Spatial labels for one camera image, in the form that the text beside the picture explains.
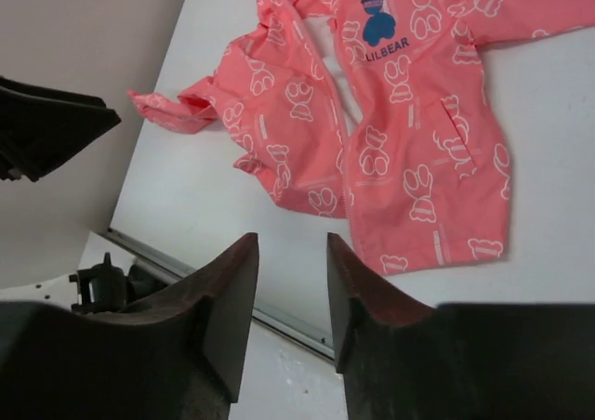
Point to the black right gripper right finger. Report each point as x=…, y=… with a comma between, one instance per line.
x=401, y=359

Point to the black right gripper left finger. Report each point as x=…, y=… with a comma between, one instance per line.
x=175, y=354

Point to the pink bear print jacket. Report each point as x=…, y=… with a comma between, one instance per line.
x=375, y=111

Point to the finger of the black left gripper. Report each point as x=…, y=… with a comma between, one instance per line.
x=44, y=128

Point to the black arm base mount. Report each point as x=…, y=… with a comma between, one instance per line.
x=107, y=288

